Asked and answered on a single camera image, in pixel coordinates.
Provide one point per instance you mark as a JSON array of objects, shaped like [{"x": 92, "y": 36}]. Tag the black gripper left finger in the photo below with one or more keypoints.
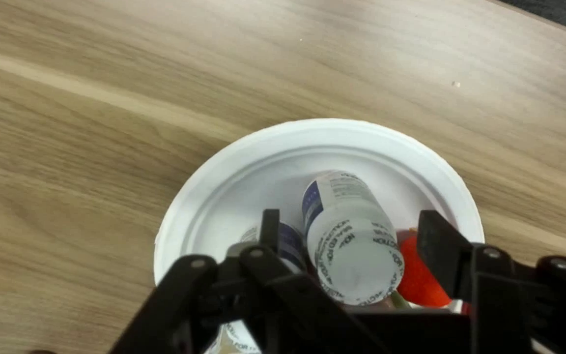
[{"x": 230, "y": 308}]

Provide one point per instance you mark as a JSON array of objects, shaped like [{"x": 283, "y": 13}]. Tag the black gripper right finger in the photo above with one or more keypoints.
[{"x": 524, "y": 308}]

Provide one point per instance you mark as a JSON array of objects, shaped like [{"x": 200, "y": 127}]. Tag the orange lid spice jar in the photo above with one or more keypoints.
[{"x": 420, "y": 276}]

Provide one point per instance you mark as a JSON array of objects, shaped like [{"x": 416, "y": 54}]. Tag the white paper plate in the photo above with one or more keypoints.
[{"x": 263, "y": 164}]

